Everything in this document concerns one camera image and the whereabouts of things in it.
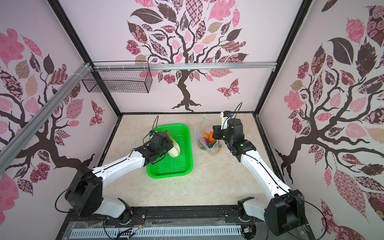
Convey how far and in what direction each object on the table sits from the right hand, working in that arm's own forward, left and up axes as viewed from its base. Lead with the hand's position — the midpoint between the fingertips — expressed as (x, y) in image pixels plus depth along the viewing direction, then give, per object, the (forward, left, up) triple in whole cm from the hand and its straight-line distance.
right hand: (214, 124), depth 79 cm
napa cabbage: (-9, +23, -13) cm, 28 cm away
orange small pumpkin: (-10, +3, +2) cm, 11 cm away
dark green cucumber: (-10, +3, -5) cm, 12 cm away
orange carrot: (+7, +4, -19) cm, 20 cm away
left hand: (-3, +25, -14) cm, 28 cm away
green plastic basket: (-12, +28, -26) cm, 40 cm away
